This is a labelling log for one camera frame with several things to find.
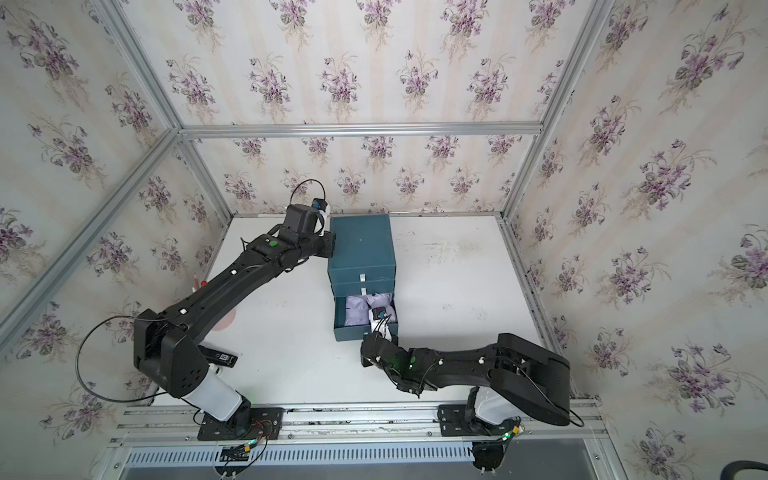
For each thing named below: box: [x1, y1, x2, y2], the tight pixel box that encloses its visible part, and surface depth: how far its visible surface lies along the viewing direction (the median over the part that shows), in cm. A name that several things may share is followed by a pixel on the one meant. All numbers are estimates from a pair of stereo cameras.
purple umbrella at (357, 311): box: [344, 295, 371, 326], surface depth 90 cm
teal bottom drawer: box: [334, 296, 399, 342], surface depth 85 cm
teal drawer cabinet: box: [327, 214, 397, 297], surface depth 84 cm
